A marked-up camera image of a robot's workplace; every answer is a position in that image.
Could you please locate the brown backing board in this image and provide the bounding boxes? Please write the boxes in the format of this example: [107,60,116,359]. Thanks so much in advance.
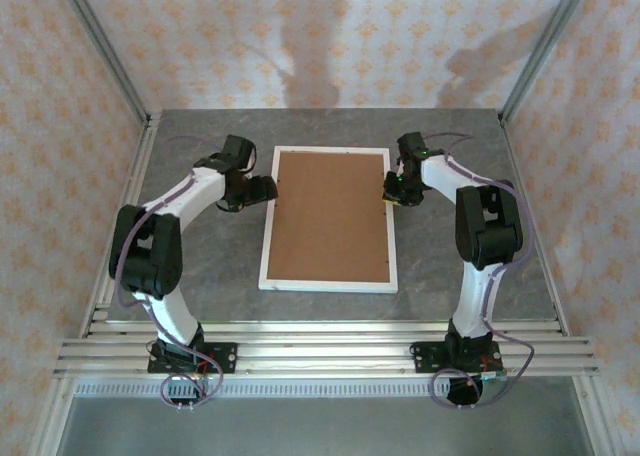
[265,151,392,283]

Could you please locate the white picture frame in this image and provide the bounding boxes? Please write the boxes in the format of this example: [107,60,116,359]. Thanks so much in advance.
[257,145,399,294]

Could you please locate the patterned cloth backdrop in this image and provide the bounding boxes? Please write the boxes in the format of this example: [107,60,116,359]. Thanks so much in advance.
[0,0,640,456]

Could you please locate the grey metal panel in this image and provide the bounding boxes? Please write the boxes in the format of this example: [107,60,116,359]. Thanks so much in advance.
[54,395,596,456]

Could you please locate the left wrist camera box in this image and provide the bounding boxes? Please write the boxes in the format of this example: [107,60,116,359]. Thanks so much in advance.
[219,134,258,171]

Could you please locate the aluminium side rail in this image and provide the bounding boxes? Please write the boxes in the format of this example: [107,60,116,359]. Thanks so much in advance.
[79,111,162,338]
[499,109,572,337]

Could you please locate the narrow aluminium table rail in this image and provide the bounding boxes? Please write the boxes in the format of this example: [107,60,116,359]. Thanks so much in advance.
[79,319,571,340]

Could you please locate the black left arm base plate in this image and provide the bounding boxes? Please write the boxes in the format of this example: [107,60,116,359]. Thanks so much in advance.
[147,342,239,375]

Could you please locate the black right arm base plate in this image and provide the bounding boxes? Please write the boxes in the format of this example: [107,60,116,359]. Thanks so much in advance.
[409,340,503,375]

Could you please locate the wide aluminium mounting rail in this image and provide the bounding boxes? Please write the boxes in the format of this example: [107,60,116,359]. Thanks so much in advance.
[52,339,601,378]

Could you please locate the aluminium upright post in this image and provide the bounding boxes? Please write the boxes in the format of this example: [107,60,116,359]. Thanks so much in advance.
[53,0,152,125]
[499,0,596,125]

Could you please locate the grey slotted cable duct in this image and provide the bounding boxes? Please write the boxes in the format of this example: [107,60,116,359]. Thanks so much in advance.
[74,378,576,398]

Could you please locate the aluminium lower frame leg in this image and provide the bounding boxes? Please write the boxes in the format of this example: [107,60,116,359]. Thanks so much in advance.
[27,375,76,456]
[572,375,626,456]

